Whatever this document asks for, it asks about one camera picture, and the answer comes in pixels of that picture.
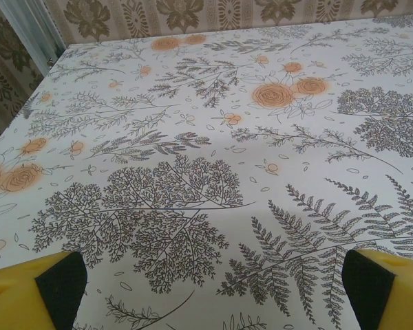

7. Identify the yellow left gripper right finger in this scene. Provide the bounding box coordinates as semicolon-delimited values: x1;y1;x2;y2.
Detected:
342;248;413;330

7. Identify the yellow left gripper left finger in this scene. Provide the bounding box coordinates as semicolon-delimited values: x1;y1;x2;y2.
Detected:
0;250;89;330

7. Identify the aluminium upright frame post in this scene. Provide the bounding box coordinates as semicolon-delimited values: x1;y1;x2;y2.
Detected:
0;0;70;75

